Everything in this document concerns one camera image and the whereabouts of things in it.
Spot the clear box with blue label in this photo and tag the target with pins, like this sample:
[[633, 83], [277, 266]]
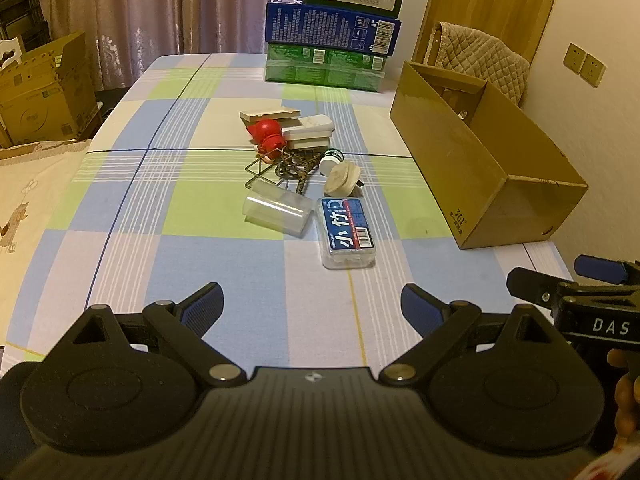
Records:
[[347, 230]]

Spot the wooden block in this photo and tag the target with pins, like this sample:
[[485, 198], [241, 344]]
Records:
[[265, 114]]

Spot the cream round plastic object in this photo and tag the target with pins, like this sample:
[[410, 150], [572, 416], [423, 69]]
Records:
[[341, 177]]

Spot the quilted beige chair cover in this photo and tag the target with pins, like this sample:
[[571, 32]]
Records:
[[485, 57]]

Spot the white rounded plastic case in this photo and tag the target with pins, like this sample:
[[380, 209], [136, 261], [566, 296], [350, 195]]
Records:
[[316, 122]]

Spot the blue carton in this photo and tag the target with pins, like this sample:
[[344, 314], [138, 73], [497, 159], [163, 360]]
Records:
[[325, 27]]

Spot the checked tablecloth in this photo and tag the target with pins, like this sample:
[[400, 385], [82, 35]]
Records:
[[200, 240]]

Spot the white red patterned cloth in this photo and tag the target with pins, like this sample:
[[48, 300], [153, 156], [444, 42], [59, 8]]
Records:
[[617, 465]]

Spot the beige wall socket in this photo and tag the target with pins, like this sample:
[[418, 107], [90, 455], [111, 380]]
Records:
[[593, 70], [575, 57]]

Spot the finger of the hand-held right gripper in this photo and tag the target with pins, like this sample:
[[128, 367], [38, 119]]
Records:
[[600, 267], [530, 285]]

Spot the green plastic-wrapped carton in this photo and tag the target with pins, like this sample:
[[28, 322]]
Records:
[[320, 67]]

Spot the white cardboard cutout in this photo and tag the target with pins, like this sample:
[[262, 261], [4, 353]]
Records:
[[11, 52]]

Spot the brown cardboard moving box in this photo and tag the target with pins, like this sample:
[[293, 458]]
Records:
[[45, 95]]

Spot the dark stacked crates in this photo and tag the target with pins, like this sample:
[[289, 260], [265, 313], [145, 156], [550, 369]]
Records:
[[20, 0]]

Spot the red figurine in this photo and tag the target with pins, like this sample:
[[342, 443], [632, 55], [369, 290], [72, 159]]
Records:
[[267, 135]]

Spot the person's right hand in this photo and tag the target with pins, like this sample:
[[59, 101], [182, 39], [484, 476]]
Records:
[[625, 400]]

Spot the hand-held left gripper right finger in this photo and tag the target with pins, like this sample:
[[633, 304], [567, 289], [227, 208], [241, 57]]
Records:
[[420, 307]]

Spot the cream printed blanket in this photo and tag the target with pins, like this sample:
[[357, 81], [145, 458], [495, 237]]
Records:
[[35, 220]]

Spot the green lip balm jar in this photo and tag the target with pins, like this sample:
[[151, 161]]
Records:
[[331, 159]]

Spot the wooden chair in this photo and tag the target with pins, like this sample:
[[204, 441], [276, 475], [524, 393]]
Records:
[[431, 45]]

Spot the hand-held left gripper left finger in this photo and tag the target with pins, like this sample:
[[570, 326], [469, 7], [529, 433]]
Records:
[[202, 306]]

